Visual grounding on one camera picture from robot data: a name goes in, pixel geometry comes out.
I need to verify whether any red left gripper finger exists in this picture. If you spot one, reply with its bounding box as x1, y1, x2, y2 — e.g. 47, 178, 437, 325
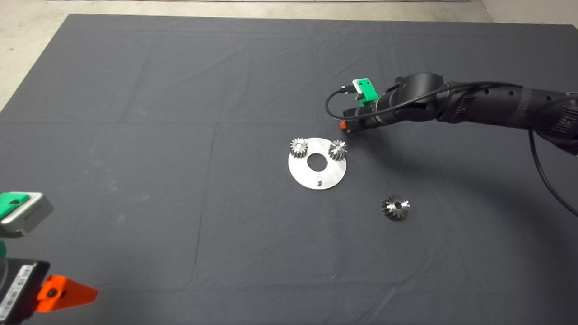
35, 275, 99, 313

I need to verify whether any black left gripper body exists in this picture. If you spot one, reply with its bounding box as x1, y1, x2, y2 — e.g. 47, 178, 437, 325
0, 258, 50, 325

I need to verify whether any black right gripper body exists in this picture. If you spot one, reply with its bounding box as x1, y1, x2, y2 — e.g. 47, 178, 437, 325
342, 95, 400, 132

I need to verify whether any large steel gear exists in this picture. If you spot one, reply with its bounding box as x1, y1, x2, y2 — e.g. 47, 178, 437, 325
381, 195, 410, 221

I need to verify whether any small steel gear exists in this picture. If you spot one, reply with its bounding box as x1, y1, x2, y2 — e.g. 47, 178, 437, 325
328, 140, 348, 161
289, 138, 308, 158

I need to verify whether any round metal plate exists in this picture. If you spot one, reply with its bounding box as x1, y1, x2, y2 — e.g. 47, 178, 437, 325
288, 137, 347, 190

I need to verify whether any dark grey table cloth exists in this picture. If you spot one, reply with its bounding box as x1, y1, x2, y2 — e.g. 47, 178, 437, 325
0, 14, 578, 325

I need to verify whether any green right camera mount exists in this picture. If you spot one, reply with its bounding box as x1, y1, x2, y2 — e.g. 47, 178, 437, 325
357, 78, 378, 107

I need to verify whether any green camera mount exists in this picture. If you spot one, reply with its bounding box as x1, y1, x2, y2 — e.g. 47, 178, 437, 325
357, 78, 378, 107
0, 192, 30, 258

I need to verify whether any black right camera cable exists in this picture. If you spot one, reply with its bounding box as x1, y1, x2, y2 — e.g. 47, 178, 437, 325
325, 81, 578, 217

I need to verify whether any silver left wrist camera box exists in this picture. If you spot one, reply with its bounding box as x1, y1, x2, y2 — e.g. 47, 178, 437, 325
0, 192, 55, 239

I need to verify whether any green left camera mount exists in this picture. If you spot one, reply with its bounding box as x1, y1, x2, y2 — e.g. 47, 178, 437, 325
0, 192, 30, 258

